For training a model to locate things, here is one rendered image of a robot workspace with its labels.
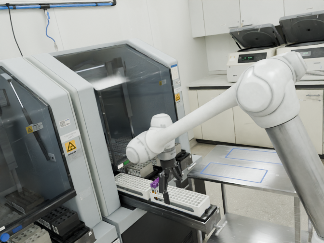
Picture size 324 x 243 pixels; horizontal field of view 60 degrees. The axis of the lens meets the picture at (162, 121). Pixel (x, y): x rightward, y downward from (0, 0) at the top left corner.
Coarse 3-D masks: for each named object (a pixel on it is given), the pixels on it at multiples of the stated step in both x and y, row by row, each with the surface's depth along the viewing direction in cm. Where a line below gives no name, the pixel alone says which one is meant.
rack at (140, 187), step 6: (120, 174) 168; (126, 174) 166; (120, 180) 161; (126, 180) 159; (132, 180) 158; (138, 180) 156; (144, 180) 157; (150, 180) 154; (120, 186) 161; (126, 186) 153; (132, 186) 153; (138, 186) 151; (144, 186) 149; (126, 192) 155; (132, 192) 156; (138, 192) 155; (144, 192) 145; (144, 198) 147
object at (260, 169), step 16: (208, 160) 176; (224, 160) 173; (240, 160) 170; (256, 160) 166; (272, 160) 163; (192, 176) 161; (208, 176) 157; (224, 176) 154; (240, 176) 152; (256, 176) 149; (272, 176) 147; (224, 192) 205; (272, 192) 136; (288, 192) 132; (224, 208) 210; (240, 224) 195; (256, 224) 192; (272, 224) 190; (208, 240) 185; (224, 240) 183; (240, 240) 181; (256, 240) 179; (272, 240) 177; (288, 240) 174; (304, 240) 172
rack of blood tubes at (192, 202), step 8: (168, 192) 141; (176, 192) 138; (184, 192) 137; (192, 192) 137; (152, 200) 143; (176, 200) 132; (184, 200) 131; (192, 200) 130; (200, 200) 129; (208, 200) 130; (176, 208) 133; (184, 208) 135; (192, 208) 126; (200, 208) 125; (200, 216) 126
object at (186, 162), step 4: (180, 156) 193; (184, 156) 188; (188, 156) 190; (176, 160) 186; (180, 160) 184; (184, 160) 187; (188, 160) 190; (180, 164) 184; (184, 164) 187; (188, 164) 191; (180, 168) 185; (184, 168) 187; (188, 168) 184
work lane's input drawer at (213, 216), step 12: (120, 192) 158; (132, 204) 152; (144, 204) 145; (156, 204) 141; (168, 216) 136; (180, 216) 131; (192, 216) 127; (204, 216) 125; (216, 216) 130; (204, 228) 123; (216, 228) 127
